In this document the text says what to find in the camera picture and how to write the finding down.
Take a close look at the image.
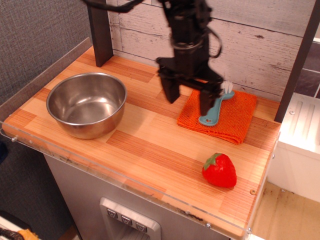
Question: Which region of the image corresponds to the stainless steel bowl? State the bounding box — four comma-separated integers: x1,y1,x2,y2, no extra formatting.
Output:
46,72,127,140

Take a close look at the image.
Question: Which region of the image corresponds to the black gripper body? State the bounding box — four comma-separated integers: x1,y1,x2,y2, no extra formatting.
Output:
156,47,223,95

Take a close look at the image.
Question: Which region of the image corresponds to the orange folded towel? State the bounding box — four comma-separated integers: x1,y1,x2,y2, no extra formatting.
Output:
177,90,257,145

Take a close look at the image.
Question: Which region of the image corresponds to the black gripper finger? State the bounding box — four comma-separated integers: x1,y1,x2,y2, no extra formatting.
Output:
160,74,180,104
199,86,220,116

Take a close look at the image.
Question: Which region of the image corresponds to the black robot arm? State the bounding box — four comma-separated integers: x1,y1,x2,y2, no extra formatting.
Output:
156,0,223,116

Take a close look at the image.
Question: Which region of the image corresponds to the dark grey right post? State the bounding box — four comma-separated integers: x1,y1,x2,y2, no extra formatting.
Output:
274,0,320,123

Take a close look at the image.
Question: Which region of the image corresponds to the black sleeved cable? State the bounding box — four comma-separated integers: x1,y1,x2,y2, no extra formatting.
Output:
82,0,146,13

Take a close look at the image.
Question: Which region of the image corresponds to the dark grey post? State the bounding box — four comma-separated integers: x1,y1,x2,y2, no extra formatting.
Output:
87,5,114,67
274,0,320,123

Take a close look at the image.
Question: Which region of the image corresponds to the grey toy kitchen cabinet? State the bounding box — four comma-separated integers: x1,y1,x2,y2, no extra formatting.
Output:
45,155,227,240

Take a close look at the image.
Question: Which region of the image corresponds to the grey ice dispenser panel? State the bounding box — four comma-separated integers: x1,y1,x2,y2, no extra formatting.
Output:
99,197,162,240

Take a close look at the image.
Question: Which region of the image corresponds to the clear acrylic edge guard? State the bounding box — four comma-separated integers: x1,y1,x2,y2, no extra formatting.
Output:
2,117,280,240

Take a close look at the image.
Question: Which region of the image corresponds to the dark grey left post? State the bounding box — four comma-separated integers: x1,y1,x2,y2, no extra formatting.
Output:
87,5,114,67

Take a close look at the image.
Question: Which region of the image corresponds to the red toy strawberry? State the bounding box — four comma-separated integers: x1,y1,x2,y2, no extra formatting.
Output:
202,153,237,188

